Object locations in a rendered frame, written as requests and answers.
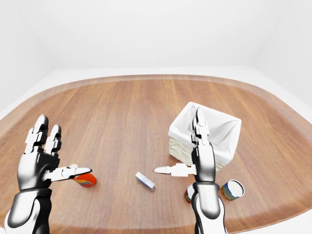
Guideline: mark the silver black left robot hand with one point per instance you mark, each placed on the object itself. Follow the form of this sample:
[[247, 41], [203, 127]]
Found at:
[[31, 168]]

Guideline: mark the small blue white box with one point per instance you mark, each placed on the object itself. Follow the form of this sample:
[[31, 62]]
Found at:
[[145, 181]]

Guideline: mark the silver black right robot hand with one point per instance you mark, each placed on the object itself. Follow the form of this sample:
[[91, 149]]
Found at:
[[203, 163]]

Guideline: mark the orange printed tin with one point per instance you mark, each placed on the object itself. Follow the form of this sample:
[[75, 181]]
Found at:
[[86, 181]]

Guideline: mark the blue yellow printed tin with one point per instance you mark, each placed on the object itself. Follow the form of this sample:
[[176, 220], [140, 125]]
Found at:
[[232, 190]]

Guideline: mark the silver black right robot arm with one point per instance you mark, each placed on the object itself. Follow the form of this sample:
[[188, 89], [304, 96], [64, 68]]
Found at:
[[208, 207]]

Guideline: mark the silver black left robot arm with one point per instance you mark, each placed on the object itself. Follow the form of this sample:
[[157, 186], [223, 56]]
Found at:
[[26, 212]]

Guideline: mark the wicker basket with white liner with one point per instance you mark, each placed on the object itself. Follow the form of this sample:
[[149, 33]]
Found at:
[[207, 136]]

